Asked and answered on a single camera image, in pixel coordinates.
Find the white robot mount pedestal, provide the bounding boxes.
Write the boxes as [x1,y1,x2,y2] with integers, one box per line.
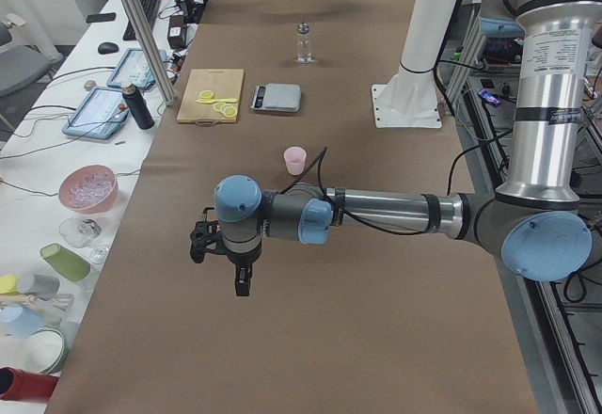
[372,0,457,129]

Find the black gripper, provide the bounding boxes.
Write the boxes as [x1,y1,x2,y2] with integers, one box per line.
[227,248,258,296]

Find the black thermos bottle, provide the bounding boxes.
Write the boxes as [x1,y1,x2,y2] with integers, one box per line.
[120,81,154,130]

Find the black keyboard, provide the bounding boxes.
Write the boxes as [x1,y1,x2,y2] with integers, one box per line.
[122,0,160,41]

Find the pink plastic cup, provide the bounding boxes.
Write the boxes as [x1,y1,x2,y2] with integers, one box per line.
[283,146,307,176]

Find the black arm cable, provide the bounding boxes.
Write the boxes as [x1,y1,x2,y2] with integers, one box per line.
[280,146,441,236]

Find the clear glass sauce bottle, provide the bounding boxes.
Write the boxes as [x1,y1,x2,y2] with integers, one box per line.
[296,22,312,63]

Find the black smartphone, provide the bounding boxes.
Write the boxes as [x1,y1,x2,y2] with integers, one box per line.
[86,12,117,24]

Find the blue tablet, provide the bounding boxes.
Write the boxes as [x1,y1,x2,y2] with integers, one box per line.
[62,87,129,140]
[106,48,154,89]

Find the red cylinder container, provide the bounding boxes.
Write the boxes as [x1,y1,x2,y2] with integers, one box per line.
[1,367,59,403]

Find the green plastic cup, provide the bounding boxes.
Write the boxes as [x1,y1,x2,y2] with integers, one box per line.
[40,243,90,282]

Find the black computer mouse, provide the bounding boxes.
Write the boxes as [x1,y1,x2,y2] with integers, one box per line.
[97,41,119,55]

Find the yellow plastic knife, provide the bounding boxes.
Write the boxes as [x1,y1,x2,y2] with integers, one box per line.
[196,98,238,104]

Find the light blue cup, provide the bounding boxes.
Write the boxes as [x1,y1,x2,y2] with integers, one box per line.
[1,305,44,339]

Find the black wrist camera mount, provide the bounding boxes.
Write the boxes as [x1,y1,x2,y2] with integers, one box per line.
[190,206,226,263]

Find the far blue tablet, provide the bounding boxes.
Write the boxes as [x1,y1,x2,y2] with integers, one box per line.
[106,48,154,89]

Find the grey cup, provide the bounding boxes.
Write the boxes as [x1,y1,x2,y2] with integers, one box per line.
[17,273,60,299]

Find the white green-rimmed bowl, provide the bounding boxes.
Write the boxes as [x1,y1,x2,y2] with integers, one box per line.
[12,328,69,374]

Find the pink bowl with ice cubes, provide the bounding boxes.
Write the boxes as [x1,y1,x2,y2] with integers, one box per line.
[58,165,119,215]

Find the clear wine glass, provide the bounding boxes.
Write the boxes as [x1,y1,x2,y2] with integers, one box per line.
[58,217,110,265]

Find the top lemon slice of pair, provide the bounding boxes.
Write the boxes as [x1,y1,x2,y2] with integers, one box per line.
[197,89,214,102]

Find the yellow cup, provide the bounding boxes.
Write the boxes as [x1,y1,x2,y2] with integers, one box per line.
[0,274,19,295]

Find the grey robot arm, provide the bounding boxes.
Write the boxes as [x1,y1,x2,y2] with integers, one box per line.
[191,0,601,296]

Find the aluminium frame post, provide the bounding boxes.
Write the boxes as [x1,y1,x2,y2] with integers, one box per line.
[121,0,176,106]

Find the lemon slice near handle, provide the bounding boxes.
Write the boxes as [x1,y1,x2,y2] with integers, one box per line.
[221,104,238,119]

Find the silver kitchen scale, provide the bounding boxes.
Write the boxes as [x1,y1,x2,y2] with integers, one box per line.
[250,83,301,113]

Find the near blue tablet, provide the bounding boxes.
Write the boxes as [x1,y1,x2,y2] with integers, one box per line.
[62,87,129,140]

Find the wooden cutting board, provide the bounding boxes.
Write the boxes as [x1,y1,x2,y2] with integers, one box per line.
[176,69,245,124]

